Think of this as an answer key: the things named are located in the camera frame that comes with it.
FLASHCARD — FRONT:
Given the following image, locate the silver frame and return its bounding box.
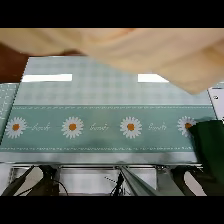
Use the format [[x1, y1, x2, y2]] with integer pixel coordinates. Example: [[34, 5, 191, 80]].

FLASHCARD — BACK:
[[0, 85, 224, 197]]

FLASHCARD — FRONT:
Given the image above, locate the cream garment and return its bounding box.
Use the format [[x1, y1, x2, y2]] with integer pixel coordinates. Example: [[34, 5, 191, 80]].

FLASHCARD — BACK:
[[0, 27, 224, 96]]

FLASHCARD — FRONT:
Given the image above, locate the dark green garment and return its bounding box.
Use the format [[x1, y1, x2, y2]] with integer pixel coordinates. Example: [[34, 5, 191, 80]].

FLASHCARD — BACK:
[[186, 119, 224, 190]]

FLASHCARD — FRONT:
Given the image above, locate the black cable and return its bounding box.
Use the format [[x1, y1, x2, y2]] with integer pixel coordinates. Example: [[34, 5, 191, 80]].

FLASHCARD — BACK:
[[105, 171, 127, 197]]

